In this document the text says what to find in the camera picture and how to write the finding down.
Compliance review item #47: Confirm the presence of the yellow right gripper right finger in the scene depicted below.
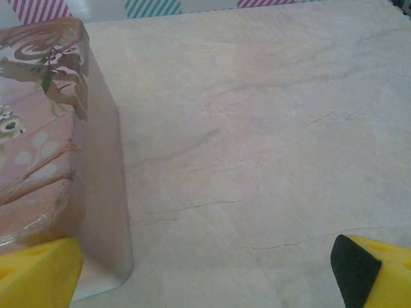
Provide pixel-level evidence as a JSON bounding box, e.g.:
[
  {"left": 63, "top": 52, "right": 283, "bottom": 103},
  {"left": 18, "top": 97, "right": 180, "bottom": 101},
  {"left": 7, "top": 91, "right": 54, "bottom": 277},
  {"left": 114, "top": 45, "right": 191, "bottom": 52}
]
[{"left": 330, "top": 234, "right": 411, "bottom": 308}]

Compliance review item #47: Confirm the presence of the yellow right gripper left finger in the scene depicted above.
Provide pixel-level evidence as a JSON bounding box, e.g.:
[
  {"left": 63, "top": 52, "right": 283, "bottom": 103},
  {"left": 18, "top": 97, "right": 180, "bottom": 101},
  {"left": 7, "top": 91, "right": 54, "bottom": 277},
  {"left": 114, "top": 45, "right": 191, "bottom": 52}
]
[{"left": 0, "top": 237, "right": 84, "bottom": 308}]

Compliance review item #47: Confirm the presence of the pink decorated storage box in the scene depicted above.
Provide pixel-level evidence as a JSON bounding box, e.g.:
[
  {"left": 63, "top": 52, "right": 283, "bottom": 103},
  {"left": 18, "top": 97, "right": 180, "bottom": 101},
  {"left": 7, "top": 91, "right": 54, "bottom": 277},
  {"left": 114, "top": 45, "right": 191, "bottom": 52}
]
[{"left": 0, "top": 15, "right": 134, "bottom": 302}]

